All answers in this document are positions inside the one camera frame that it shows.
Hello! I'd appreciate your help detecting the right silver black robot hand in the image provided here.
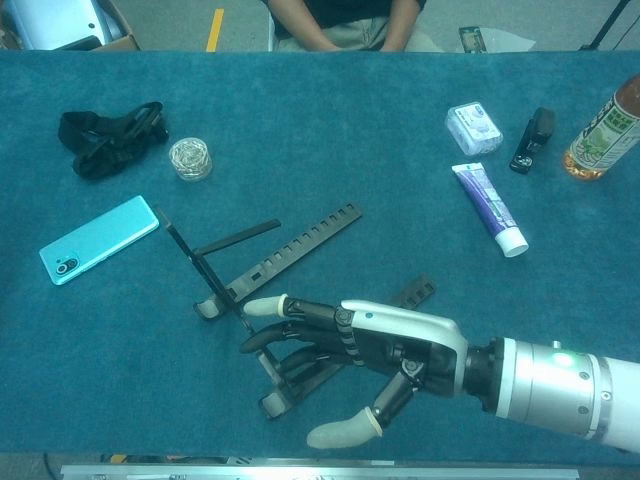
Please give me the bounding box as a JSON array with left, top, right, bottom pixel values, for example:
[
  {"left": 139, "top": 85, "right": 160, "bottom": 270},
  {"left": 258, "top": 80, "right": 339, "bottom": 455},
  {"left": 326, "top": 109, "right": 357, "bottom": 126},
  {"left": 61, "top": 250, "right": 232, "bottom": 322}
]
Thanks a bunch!
[{"left": 238, "top": 293, "right": 470, "bottom": 450}]

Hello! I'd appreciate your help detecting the black folding laptop stand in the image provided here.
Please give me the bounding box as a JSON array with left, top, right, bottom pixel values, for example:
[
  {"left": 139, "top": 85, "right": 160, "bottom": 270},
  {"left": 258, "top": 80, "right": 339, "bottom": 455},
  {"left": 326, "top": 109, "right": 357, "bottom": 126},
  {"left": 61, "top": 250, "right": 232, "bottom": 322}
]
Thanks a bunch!
[{"left": 154, "top": 202, "right": 437, "bottom": 420}]

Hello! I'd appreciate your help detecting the purple white toothpaste tube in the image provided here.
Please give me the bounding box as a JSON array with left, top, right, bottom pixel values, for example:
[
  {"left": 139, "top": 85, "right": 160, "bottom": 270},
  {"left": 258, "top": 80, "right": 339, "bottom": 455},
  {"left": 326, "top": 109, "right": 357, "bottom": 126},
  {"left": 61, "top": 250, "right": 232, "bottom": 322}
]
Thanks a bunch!
[{"left": 451, "top": 161, "right": 530, "bottom": 258}]

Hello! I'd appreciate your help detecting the clear box with purple label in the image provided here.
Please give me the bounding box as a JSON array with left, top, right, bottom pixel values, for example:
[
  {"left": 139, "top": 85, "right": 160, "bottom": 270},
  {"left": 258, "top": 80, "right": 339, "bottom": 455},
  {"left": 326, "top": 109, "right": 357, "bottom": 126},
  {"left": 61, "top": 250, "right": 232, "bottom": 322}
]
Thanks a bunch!
[{"left": 444, "top": 100, "right": 503, "bottom": 156}]

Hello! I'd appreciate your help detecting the teal felt table cover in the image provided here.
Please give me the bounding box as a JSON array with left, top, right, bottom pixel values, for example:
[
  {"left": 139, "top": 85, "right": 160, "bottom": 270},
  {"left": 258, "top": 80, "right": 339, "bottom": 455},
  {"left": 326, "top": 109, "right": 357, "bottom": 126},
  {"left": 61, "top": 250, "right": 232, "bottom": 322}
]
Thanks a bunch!
[{"left": 0, "top": 48, "right": 640, "bottom": 466}]

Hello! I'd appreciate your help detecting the black stapler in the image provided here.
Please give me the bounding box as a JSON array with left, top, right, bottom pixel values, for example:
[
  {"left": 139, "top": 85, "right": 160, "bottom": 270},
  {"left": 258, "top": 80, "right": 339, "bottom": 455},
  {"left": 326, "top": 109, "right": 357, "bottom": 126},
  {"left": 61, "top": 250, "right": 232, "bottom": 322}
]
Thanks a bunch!
[{"left": 508, "top": 106, "right": 557, "bottom": 175}]

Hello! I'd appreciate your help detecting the clear jar of paper clips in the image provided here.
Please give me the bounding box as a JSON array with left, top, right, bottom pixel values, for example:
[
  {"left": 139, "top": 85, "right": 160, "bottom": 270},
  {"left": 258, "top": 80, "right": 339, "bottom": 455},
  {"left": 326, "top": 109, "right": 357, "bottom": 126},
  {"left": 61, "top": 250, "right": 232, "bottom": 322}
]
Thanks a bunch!
[{"left": 167, "top": 137, "right": 213, "bottom": 182}]

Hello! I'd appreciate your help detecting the white paper sheet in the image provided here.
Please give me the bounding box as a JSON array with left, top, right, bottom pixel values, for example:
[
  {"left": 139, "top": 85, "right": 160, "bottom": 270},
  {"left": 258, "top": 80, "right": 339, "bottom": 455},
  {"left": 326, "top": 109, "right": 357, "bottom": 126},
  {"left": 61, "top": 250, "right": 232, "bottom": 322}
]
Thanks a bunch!
[{"left": 479, "top": 27, "right": 537, "bottom": 53}]

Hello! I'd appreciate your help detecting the light blue smartphone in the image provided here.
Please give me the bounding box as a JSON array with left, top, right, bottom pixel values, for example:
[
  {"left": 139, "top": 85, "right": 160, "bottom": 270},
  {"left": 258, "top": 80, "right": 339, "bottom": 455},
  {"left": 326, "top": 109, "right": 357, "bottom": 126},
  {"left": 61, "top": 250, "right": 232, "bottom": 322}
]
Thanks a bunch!
[{"left": 38, "top": 194, "right": 161, "bottom": 287}]

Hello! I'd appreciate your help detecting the seated person dark shirt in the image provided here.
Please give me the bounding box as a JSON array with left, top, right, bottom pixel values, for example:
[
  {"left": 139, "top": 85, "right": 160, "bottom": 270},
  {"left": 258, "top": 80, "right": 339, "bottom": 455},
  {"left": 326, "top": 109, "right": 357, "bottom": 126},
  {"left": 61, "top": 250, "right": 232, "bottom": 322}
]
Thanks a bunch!
[{"left": 264, "top": 0, "right": 444, "bottom": 53}]

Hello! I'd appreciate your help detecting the yellow floor tape strip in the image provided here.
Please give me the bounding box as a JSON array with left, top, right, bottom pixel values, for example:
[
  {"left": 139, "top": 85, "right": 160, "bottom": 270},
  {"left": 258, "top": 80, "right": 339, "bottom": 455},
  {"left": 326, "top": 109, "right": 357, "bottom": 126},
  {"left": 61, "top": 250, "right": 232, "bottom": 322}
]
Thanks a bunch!
[{"left": 205, "top": 8, "right": 226, "bottom": 53}]

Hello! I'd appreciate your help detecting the brown cardboard box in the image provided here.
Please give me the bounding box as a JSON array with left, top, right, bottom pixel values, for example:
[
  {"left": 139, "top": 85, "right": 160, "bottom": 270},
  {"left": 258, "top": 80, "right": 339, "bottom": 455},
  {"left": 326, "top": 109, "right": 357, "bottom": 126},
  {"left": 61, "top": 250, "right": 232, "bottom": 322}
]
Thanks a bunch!
[{"left": 0, "top": 0, "right": 141, "bottom": 52}]

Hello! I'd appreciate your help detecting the aluminium profile rail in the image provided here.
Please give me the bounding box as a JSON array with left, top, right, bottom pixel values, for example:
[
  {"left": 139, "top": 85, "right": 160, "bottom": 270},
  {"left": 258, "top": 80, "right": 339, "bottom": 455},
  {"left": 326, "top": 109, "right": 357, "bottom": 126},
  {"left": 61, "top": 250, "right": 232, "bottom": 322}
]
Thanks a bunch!
[{"left": 59, "top": 463, "right": 581, "bottom": 480}]

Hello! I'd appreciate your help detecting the black elastic strap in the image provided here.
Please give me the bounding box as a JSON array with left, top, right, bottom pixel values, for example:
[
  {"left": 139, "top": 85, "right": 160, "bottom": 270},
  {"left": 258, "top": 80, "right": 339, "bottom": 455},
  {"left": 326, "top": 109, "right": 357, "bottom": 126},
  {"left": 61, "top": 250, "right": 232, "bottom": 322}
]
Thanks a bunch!
[{"left": 57, "top": 101, "right": 170, "bottom": 181}]

